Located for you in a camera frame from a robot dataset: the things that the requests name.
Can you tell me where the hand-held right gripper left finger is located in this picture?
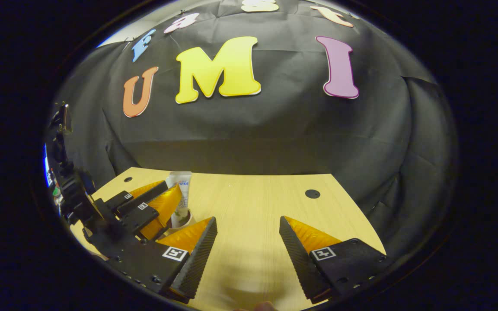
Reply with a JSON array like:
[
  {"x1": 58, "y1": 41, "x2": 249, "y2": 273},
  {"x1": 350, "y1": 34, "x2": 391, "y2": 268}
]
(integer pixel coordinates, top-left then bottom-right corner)
[{"x1": 105, "y1": 216, "x2": 218, "y2": 304}]

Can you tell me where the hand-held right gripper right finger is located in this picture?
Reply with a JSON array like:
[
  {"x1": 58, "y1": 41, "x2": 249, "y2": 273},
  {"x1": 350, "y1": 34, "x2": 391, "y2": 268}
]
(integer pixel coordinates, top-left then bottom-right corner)
[{"x1": 279, "y1": 215, "x2": 391, "y2": 304}]

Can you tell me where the white toothpaste tube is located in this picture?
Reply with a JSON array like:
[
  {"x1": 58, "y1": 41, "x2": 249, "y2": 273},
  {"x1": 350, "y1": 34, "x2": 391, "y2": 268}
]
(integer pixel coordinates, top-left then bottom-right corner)
[{"x1": 166, "y1": 171, "x2": 192, "y2": 228}]

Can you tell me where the beige cup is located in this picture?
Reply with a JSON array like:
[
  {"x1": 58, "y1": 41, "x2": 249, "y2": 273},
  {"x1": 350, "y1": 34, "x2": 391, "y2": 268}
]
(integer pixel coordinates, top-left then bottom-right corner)
[{"x1": 170, "y1": 209, "x2": 198, "y2": 232}]

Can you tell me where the wooden desktop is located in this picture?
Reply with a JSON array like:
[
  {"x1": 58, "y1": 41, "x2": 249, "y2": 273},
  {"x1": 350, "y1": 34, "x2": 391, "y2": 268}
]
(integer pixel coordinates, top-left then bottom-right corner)
[{"x1": 70, "y1": 167, "x2": 386, "y2": 311}]

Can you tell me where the computer monitor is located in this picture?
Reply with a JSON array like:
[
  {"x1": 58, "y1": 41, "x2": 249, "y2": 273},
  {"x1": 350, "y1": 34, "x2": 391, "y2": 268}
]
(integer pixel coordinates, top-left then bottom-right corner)
[{"x1": 43, "y1": 145, "x2": 51, "y2": 187}]

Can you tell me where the black backdrop cloth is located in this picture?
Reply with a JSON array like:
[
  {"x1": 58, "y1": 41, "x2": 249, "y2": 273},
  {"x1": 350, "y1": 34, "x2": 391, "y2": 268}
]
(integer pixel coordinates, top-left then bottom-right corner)
[{"x1": 52, "y1": 0, "x2": 459, "y2": 260}]

